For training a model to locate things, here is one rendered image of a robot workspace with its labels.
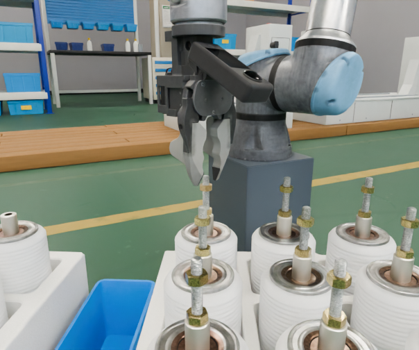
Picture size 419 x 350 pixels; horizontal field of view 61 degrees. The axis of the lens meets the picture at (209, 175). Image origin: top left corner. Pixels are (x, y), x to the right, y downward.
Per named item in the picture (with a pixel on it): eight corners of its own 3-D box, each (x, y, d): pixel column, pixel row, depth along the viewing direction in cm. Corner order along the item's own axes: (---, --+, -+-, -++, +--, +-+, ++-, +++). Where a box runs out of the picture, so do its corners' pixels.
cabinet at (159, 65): (143, 101, 604) (141, 57, 584) (169, 100, 624) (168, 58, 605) (154, 103, 554) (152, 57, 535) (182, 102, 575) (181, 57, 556)
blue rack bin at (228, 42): (198, 50, 546) (198, 35, 540) (219, 51, 563) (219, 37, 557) (214, 48, 503) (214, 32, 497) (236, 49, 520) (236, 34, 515)
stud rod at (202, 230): (199, 262, 43) (199, 204, 41) (207, 263, 43) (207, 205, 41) (198, 267, 42) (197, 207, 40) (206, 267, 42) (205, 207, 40)
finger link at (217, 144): (207, 167, 59) (201, 112, 55) (234, 175, 54) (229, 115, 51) (193, 173, 57) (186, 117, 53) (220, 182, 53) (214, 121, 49)
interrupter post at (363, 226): (356, 239, 53) (359, 219, 52) (350, 232, 55) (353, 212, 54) (372, 239, 53) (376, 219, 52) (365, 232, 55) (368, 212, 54)
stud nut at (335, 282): (354, 289, 29) (355, 280, 29) (335, 291, 29) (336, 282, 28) (341, 276, 31) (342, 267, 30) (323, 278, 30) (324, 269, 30)
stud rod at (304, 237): (304, 269, 42) (309, 209, 40) (296, 267, 42) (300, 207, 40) (306, 265, 43) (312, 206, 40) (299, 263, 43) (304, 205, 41)
